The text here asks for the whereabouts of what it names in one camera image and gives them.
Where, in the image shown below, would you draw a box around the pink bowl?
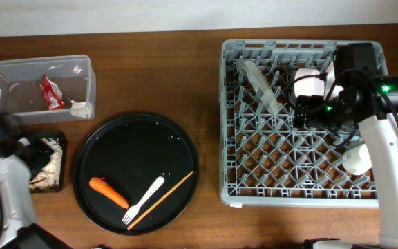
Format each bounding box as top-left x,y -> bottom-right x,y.
294,68 -> 325,98

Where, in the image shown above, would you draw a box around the rice and peanut leftovers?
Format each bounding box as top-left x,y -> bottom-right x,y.
28,138 -> 64,193

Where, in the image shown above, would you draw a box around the grey plate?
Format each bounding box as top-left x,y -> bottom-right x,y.
242,61 -> 280,116

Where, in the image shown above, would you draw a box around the red snack wrapper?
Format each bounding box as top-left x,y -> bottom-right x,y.
39,75 -> 65,111

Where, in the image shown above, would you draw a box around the white tissue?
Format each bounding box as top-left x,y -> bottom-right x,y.
70,100 -> 93,119

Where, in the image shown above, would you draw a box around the orange carrot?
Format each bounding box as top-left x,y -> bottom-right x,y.
89,177 -> 129,209

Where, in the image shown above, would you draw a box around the cream paper cup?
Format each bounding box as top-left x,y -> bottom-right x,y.
343,144 -> 372,175

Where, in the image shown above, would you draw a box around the round black serving tray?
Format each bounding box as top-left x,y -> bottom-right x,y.
73,113 -> 199,236

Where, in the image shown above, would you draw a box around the white plastic fork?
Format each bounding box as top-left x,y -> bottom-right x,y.
122,176 -> 164,225

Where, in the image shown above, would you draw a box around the wooden chopstick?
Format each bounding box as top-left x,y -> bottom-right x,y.
127,171 -> 195,230

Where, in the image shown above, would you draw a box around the blue cup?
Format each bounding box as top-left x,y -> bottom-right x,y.
337,126 -> 360,143

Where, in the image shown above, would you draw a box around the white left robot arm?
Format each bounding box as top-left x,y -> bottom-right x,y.
0,113 -> 67,248

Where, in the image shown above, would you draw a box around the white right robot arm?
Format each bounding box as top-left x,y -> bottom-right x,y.
286,41 -> 398,248

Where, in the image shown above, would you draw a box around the clear plastic waste bin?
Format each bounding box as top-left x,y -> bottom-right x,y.
0,55 -> 96,125

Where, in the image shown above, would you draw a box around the grey dishwasher rack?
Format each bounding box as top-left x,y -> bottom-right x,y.
219,39 -> 378,208

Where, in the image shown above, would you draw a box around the black rectangular tray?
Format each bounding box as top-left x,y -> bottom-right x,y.
28,130 -> 68,193

